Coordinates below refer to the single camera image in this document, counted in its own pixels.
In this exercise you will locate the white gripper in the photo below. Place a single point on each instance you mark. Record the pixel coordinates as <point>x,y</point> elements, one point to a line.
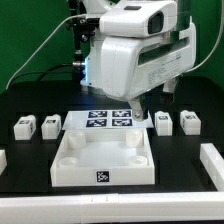
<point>131,67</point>

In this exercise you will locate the white square tabletop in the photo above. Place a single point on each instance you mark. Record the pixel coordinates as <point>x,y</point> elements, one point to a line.
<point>103,157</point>

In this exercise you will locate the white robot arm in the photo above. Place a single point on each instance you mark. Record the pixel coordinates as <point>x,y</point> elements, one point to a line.
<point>96,9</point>

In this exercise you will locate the white sheet with fiducial tags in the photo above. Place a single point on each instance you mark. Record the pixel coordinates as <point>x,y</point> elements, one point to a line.
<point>96,119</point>

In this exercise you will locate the white left obstacle block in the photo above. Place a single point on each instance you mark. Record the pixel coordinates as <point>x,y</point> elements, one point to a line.
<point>3,161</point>

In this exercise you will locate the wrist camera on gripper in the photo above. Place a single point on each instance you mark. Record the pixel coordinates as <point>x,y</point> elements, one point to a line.
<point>139,18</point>

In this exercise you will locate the white right obstacle rail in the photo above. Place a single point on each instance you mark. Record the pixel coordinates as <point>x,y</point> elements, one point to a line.
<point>214,164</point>

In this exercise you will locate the white obstacle rail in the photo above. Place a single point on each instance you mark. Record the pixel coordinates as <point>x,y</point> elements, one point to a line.
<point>108,208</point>
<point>214,164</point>

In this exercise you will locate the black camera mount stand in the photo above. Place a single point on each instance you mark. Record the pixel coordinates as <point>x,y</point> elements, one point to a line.
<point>83,30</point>

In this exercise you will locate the white front obstacle rail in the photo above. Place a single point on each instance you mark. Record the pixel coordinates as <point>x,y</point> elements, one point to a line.
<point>108,208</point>

